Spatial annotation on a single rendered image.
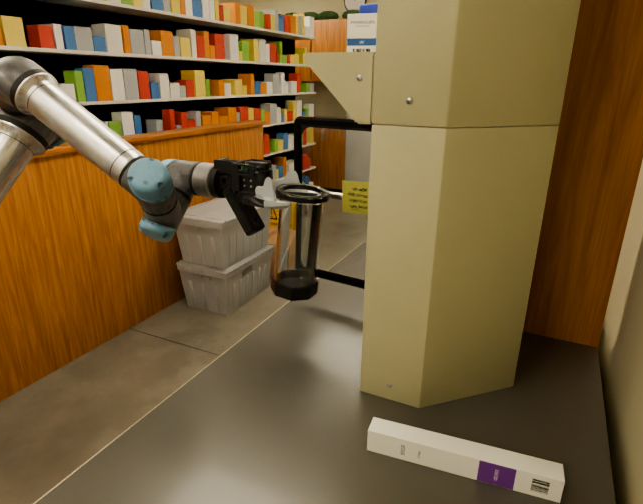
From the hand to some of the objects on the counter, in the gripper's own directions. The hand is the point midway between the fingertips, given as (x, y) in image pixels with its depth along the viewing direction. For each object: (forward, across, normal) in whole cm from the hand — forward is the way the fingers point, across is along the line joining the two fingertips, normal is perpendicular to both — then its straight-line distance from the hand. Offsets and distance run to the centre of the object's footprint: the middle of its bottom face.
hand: (299, 202), depth 97 cm
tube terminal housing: (+33, +2, +29) cm, 44 cm away
